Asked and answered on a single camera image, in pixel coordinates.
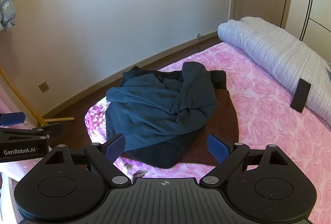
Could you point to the black garment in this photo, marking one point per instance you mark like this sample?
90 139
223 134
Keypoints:
219 79

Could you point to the silver puffer jacket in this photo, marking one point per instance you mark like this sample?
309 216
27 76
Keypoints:
6 4

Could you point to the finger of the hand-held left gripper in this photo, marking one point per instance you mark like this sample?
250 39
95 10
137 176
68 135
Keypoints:
51 129
11 118

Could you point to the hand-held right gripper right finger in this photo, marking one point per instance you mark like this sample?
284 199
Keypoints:
218 147

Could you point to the white wardrobe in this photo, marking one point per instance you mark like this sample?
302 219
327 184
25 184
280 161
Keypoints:
320 7

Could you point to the metal doorstop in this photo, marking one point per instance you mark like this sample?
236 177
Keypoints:
199 36

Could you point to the white ribbed quilt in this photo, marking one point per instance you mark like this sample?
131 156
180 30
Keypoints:
271 51

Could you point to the black flat rectangular object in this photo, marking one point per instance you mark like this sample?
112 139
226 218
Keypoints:
300 94

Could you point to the dark sweatshirt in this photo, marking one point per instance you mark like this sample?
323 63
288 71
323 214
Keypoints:
155 110

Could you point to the beige wall socket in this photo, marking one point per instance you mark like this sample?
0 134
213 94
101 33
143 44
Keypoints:
43 87

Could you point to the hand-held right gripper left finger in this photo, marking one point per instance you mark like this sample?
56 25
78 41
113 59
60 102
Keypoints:
115 147

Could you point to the maroon garment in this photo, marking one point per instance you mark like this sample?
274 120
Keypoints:
225 120

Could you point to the pink floral bed sheet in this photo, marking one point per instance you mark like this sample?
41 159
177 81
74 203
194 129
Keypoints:
258 110

